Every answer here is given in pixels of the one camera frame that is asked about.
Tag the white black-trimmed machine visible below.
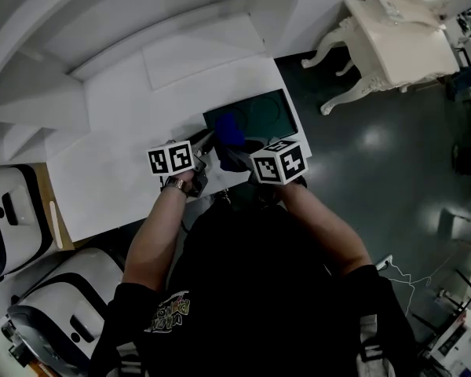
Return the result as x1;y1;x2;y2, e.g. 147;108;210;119
0;164;54;281
2;247;127;373

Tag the dark green case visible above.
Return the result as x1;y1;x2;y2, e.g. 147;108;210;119
202;88;300;165

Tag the black printed T-shirt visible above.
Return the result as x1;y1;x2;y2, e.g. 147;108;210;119
87;200;422;377

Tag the person's left hand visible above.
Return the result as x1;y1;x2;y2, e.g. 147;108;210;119
166;169;195;190

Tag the wooden side table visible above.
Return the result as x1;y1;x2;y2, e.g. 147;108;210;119
34;162;75;253

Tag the cream carved dressing table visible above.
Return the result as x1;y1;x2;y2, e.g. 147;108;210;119
301;0;461;116

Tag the person's right forearm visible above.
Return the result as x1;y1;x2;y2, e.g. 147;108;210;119
276;181;373;279

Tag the white desk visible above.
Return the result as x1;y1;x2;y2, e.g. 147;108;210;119
46;45;313;243

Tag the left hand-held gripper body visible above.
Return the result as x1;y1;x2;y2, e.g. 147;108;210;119
147;137;210;199

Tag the black metal frame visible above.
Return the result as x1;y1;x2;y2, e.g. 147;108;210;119
411;268;471;330

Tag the white shelf unit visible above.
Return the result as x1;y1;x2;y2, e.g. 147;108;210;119
0;0;312;169

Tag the blue cloth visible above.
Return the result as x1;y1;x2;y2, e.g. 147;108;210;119
214;112;247;173

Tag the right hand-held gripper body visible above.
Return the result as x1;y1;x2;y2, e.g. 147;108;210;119
247;137;309;190

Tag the white flat stick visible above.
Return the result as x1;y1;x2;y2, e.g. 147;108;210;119
48;199;65;250

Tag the white cable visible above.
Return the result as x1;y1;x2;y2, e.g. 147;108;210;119
383;256;453;318

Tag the silver wristwatch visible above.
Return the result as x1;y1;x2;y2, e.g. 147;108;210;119
161;176;194;198

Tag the white cluttered workbench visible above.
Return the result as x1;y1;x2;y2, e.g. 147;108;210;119
426;307;471;377

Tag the person's left forearm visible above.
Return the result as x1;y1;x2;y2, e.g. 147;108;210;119
122;188;188;292

